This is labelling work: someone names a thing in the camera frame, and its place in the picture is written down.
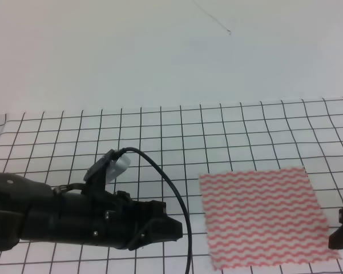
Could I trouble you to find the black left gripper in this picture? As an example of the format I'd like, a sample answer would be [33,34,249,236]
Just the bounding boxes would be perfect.
[55,184,183,251]

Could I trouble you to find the pink wavy-striped towel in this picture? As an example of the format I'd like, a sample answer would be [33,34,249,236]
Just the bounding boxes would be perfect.
[199,167,340,270]

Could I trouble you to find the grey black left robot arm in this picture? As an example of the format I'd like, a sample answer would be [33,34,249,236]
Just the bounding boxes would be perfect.
[0,173,183,251]

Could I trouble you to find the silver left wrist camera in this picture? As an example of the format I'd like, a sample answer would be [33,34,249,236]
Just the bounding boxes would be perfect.
[83,150,131,186]

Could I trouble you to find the black left camera cable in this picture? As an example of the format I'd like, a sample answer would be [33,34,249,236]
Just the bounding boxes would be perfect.
[118,147,192,274]

